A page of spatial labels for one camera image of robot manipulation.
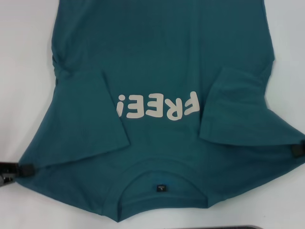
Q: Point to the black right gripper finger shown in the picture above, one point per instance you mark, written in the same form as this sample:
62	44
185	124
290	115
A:
298	150

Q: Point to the teal blue printed t-shirt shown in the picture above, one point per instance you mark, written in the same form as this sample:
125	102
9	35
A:
155	47

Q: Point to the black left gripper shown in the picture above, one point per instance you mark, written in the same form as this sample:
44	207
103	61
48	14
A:
6	180

